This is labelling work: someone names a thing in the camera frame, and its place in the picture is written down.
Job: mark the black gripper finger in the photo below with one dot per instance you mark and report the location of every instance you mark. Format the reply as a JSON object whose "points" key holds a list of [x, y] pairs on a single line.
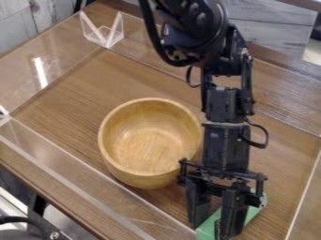
{"points": [[197, 195], [236, 201]]}

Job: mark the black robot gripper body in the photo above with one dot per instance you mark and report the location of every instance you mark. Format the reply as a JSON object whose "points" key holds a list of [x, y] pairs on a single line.
{"points": [[226, 154]]}

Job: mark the green rectangular block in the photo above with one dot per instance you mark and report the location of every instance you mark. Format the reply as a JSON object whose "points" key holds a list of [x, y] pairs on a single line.
{"points": [[205, 230]]}

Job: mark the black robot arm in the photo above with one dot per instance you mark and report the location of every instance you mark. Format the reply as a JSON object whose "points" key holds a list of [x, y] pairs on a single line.
{"points": [[192, 36]]}

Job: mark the brown wooden bowl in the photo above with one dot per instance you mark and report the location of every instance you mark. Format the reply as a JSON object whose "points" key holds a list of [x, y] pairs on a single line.
{"points": [[144, 136]]}

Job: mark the black table leg bracket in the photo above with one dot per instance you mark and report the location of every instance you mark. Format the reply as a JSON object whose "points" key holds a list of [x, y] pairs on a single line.
{"points": [[37, 223]]}

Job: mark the clear acrylic front wall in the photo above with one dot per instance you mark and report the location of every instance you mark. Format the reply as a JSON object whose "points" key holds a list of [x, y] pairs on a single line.
{"points": [[48, 148]]}

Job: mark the clear acrylic corner bracket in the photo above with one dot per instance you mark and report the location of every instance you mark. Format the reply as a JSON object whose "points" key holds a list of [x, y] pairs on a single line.
{"points": [[104, 36]]}

